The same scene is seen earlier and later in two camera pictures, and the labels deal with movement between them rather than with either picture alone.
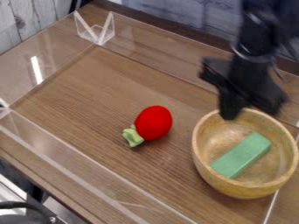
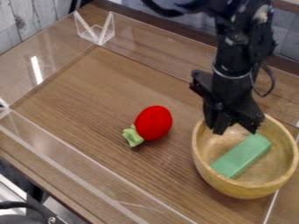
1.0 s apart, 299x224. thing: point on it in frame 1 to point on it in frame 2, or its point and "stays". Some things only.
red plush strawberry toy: (153, 125) stays
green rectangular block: (242, 155) stays
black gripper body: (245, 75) to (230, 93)
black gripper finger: (270, 105) to (252, 122)
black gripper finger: (232, 105) to (218, 117)
